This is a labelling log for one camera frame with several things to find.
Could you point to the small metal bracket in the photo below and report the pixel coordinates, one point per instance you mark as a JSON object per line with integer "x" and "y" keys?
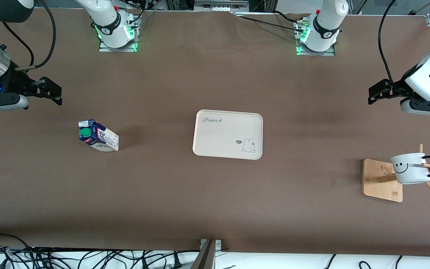
{"x": 218, "y": 244}

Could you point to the aluminium camera mount bar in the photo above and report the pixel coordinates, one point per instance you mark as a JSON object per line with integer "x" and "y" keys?
{"x": 205, "y": 259}

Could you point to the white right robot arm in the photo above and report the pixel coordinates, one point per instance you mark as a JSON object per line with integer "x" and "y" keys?
{"x": 106, "y": 18}

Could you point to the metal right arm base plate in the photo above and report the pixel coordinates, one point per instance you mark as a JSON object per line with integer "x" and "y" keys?
{"x": 105, "y": 49}

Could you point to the beige rabbit print tray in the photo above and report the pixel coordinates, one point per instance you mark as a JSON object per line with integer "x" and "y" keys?
{"x": 226, "y": 134}

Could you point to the grey power strip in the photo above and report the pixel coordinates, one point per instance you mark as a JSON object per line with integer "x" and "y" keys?
{"x": 220, "y": 5}

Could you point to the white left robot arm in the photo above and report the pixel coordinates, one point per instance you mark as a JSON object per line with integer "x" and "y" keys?
{"x": 325, "y": 22}

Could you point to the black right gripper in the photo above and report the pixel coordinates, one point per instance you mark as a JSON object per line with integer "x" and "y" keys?
{"x": 12, "y": 81}

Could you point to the white smiley face cup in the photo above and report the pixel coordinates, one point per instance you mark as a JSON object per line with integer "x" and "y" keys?
{"x": 411, "y": 173}

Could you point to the black power plug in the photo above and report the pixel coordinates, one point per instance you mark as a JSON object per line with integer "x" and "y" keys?
{"x": 177, "y": 262}

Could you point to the brown table cover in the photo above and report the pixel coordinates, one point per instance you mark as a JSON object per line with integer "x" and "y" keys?
{"x": 125, "y": 194}

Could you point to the wooden cup stand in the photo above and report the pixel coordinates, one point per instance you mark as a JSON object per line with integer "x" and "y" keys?
{"x": 381, "y": 186}

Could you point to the blue white milk carton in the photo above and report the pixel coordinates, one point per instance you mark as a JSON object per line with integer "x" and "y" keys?
{"x": 103, "y": 140}

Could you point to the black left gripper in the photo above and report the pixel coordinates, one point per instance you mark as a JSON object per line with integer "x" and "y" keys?
{"x": 396, "y": 89}

